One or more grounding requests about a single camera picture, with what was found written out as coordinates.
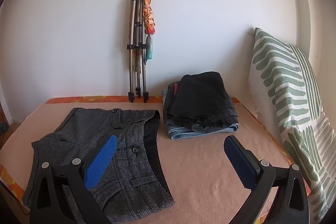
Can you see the dark grey folded pants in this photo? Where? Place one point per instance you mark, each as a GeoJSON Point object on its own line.
{"type": "Point", "coordinates": [170, 103]}

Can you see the black folded pants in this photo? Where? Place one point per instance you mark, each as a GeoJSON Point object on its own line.
{"type": "Point", "coordinates": [202, 95]}

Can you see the folded metal tripod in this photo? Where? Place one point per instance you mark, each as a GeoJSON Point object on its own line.
{"type": "Point", "coordinates": [131, 29]}

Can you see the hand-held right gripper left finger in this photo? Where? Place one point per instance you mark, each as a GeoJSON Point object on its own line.
{"type": "Point", "coordinates": [101, 158]}

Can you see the pink blanket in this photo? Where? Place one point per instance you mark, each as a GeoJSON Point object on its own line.
{"type": "Point", "coordinates": [210, 174]}

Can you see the green patterned white pillow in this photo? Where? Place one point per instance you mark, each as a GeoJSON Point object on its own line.
{"type": "Point", "coordinates": [275, 74]}

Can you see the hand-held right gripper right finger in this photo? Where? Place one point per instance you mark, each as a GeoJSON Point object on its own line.
{"type": "Point", "coordinates": [240, 161]}

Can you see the blue folded jeans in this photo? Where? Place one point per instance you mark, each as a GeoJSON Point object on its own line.
{"type": "Point", "coordinates": [181, 134]}

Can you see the grey tweed pants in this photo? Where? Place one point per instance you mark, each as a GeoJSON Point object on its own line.
{"type": "Point", "coordinates": [128, 132]}

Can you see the colourful knotted scarf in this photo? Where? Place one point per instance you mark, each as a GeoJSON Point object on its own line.
{"type": "Point", "coordinates": [148, 14]}

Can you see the orange floral bedsheet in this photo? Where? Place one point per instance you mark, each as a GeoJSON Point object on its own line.
{"type": "Point", "coordinates": [78, 99]}

